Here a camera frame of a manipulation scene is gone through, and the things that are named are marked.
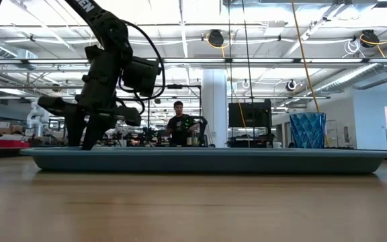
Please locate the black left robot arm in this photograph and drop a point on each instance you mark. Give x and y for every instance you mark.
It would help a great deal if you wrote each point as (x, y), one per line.
(102, 23)

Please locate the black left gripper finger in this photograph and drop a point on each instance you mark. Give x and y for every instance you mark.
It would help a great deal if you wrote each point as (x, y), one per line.
(96, 134)
(75, 129)

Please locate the silver ventilation duct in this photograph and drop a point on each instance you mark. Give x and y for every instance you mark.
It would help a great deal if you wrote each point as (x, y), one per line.
(358, 75)

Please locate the black monitor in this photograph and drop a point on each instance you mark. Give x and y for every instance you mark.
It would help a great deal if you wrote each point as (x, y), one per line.
(249, 114)

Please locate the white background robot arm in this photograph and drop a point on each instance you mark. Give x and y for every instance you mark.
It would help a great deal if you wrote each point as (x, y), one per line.
(37, 116)

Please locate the blue plastic tray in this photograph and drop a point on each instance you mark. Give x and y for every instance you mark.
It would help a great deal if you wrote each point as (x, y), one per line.
(207, 161)

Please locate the white building column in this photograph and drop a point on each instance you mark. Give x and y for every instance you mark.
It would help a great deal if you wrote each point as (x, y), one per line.
(214, 107)

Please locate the black background frame rig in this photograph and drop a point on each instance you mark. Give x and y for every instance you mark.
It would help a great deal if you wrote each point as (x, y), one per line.
(175, 86)

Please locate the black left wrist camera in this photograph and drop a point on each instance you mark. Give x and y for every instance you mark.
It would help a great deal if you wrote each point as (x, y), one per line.
(141, 75)

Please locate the person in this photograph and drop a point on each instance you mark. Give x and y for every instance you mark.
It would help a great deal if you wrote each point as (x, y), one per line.
(180, 127)

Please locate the blue faceted cup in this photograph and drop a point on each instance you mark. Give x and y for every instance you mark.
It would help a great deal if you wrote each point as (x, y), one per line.
(307, 131)

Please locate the red bin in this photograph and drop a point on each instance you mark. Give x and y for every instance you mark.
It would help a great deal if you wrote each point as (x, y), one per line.
(13, 144)

